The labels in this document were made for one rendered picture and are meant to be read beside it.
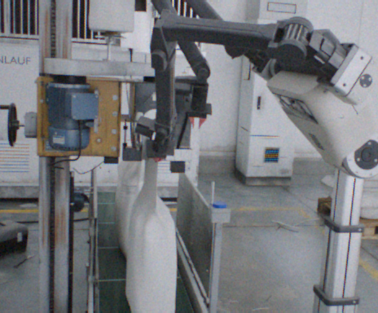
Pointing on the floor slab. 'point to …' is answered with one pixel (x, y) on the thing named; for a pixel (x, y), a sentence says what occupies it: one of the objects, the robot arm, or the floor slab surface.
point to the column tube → (64, 19)
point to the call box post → (215, 267)
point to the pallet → (362, 221)
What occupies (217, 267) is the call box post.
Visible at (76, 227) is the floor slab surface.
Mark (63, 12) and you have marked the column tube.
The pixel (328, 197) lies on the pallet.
